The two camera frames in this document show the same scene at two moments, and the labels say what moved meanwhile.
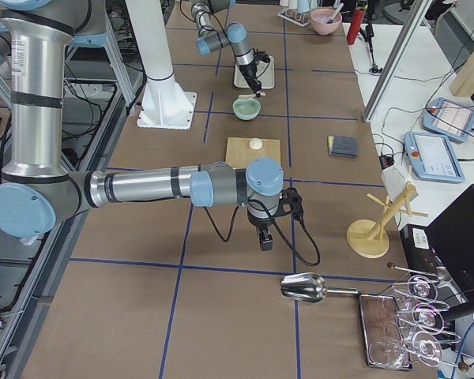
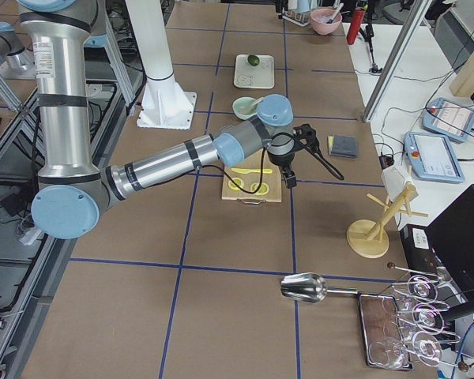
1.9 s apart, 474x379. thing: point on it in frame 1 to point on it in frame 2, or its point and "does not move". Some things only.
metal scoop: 310,287 does not move
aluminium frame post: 397,61 does not move
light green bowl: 246,109 does not move
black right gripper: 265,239 to 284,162
